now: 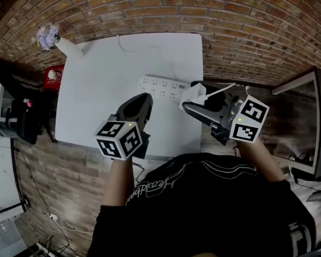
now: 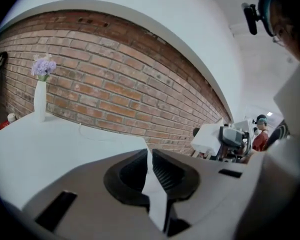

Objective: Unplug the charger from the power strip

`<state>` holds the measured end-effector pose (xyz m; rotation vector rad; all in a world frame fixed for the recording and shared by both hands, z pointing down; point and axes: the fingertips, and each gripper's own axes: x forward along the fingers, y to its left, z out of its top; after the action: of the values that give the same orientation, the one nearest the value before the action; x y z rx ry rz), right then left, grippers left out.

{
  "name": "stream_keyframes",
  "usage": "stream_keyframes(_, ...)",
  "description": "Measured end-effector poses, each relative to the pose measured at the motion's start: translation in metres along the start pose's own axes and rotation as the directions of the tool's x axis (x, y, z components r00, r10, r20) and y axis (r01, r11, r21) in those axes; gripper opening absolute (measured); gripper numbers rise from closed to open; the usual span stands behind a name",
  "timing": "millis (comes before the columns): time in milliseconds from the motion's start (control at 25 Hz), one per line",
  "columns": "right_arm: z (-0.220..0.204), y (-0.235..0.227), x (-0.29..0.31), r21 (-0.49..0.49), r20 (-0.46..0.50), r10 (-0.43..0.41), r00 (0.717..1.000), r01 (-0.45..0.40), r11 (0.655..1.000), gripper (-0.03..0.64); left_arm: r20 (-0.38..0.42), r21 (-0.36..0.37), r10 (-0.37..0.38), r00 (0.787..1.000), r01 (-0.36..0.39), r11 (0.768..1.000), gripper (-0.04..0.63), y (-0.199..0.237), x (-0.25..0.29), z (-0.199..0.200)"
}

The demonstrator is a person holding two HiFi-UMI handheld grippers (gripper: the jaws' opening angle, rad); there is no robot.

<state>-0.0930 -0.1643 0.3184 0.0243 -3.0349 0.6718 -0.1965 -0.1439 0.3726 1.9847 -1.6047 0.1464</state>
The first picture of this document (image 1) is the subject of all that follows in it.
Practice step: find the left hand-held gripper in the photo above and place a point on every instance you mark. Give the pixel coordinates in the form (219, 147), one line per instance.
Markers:
(117, 140)

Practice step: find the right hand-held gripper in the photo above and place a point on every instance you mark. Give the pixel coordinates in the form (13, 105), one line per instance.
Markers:
(247, 122)

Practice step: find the white power strip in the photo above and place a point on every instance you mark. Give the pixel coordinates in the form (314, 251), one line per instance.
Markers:
(160, 87)

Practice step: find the person's left forearm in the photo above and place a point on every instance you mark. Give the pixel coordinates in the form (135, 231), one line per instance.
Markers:
(117, 181)

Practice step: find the person's right forearm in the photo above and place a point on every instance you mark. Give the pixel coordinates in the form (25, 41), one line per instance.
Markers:
(259, 162)

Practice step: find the small white power adapter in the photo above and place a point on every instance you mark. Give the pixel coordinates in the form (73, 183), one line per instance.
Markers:
(53, 217)

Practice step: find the white square table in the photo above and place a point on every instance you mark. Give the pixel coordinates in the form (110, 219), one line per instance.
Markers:
(96, 103)

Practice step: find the white ribbed vase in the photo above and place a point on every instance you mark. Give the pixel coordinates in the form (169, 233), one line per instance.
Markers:
(69, 48)

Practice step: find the red bag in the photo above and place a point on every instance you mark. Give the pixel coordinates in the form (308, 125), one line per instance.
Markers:
(49, 84)

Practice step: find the small white round object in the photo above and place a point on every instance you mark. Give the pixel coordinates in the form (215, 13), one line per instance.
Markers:
(52, 74)

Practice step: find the small red ball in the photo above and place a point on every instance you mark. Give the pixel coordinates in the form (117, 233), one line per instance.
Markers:
(29, 103)

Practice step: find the black office chair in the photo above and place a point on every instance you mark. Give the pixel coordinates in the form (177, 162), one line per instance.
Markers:
(29, 122)

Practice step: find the person's black printed t-shirt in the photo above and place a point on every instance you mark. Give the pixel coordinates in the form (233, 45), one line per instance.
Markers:
(203, 210)

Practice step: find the purple flowers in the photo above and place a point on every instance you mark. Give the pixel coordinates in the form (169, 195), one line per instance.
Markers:
(46, 37)

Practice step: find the white desk with black edge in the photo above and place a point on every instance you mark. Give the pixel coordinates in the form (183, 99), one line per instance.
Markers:
(2, 175)

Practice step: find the black stand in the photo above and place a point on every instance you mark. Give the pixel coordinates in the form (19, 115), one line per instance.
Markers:
(10, 209)

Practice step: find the grey monitor screen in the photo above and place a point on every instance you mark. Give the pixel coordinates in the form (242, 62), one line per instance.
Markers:
(5, 240)

